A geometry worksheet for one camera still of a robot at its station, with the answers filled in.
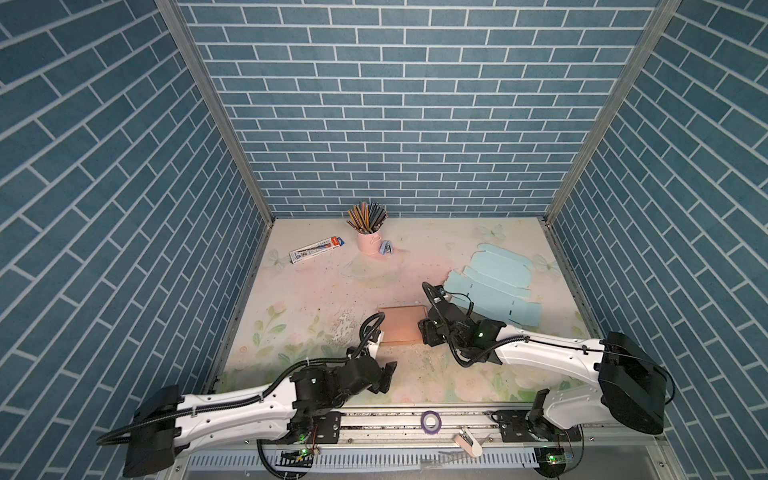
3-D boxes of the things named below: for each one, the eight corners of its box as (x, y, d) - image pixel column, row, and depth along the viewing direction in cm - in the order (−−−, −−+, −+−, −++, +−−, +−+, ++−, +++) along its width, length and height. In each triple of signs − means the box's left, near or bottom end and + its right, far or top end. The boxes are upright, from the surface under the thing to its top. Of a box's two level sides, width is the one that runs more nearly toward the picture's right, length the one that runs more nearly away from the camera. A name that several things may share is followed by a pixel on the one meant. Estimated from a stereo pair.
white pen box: (291, 264, 109) (289, 259, 107) (289, 256, 111) (287, 251, 109) (344, 246, 115) (343, 241, 112) (341, 239, 117) (340, 234, 115)
